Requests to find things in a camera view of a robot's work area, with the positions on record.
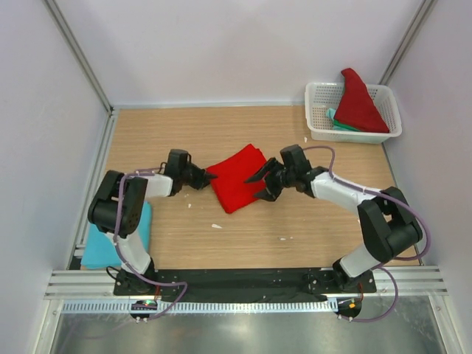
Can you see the dark red t shirt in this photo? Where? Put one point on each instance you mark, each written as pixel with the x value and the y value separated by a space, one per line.
pixel 357 108

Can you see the aluminium corner post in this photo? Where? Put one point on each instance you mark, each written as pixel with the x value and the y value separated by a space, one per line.
pixel 412 31
pixel 79 55

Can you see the mint t shirt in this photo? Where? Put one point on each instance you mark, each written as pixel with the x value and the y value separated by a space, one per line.
pixel 330 113

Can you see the left aluminium corner post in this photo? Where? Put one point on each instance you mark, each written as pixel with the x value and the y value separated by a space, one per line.
pixel 79 55

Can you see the bright red t shirt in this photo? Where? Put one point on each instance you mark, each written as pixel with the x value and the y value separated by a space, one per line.
pixel 230 187

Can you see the folded light blue t shirt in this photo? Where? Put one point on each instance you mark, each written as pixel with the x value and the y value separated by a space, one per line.
pixel 99 252

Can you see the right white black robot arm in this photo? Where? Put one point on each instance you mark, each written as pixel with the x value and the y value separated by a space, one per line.
pixel 389 226

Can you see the white slotted cable duct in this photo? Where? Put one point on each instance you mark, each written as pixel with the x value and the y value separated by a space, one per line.
pixel 146 307

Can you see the white plastic basket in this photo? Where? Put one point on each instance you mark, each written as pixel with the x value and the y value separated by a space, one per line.
pixel 320 97

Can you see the aluminium front rail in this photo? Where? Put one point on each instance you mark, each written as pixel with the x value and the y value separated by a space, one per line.
pixel 413 280

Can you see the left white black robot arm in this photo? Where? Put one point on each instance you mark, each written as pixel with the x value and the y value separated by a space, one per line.
pixel 116 207

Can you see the right aluminium corner post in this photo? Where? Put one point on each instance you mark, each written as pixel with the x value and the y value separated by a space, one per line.
pixel 412 31

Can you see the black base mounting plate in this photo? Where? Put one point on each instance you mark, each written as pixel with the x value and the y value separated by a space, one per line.
pixel 269 285

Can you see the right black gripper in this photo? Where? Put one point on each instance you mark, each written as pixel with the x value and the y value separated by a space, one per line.
pixel 272 192

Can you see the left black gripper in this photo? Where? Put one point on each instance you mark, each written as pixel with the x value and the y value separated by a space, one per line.
pixel 202 177

